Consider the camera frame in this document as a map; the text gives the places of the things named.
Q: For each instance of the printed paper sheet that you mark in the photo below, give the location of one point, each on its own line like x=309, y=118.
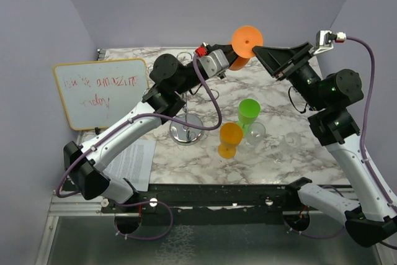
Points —
x=134, y=164

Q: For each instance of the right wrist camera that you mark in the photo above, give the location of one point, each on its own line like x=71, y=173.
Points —
x=325, y=40

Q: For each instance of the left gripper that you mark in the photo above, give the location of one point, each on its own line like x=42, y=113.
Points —
x=227, y=50

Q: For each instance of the orange wine glass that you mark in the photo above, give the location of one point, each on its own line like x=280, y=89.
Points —
x=231, y=135
x=243, y=41

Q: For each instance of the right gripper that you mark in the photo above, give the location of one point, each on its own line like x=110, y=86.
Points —
x=276, y=59

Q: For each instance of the orange wine glass front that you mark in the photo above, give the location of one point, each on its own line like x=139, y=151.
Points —
x=231, y=135

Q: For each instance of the clear wine glass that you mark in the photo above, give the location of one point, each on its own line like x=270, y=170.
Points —
x=149, y=69
x=289, y=144

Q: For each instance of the clear glass centre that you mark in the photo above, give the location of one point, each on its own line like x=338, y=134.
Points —
x=255, y=134

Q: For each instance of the yellow framed whiteboard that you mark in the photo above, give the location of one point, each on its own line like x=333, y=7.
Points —
x=96, y=94

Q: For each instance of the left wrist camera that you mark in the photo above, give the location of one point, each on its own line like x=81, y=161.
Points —
x=201, y=51

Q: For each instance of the chrome wine glass rack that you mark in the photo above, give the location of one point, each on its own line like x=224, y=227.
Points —
x=186, y=131

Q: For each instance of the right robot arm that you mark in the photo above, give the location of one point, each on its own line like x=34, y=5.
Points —
x=372, y=217

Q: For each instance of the aluminium rail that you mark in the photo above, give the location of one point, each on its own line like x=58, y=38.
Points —
x=77, y=206

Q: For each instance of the black base frame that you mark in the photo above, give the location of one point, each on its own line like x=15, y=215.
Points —
x=206, y=204

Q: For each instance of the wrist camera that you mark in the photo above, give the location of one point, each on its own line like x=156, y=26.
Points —
x=201, y=51
x=325, y=40

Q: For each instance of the green wine glass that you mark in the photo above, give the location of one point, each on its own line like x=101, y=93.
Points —
x=248, y=111

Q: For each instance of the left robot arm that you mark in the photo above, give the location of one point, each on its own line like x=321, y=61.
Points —
x=85, y=163

